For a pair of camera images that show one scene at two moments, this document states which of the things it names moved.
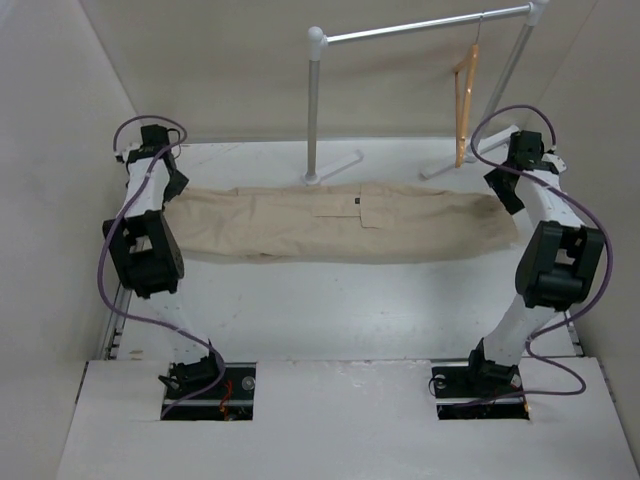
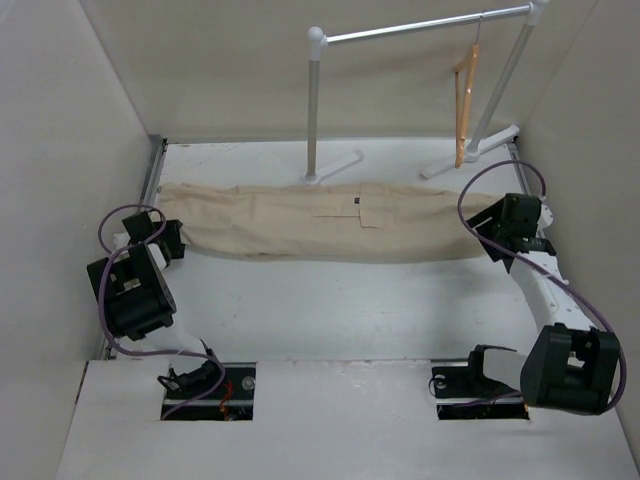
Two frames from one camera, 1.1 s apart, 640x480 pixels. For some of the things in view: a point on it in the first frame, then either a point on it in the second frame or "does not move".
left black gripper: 176,187 → 171,231
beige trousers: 347,222 does not move
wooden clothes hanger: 473,63 does not move
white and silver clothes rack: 488,134 does not move
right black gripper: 512,202 → 494,211
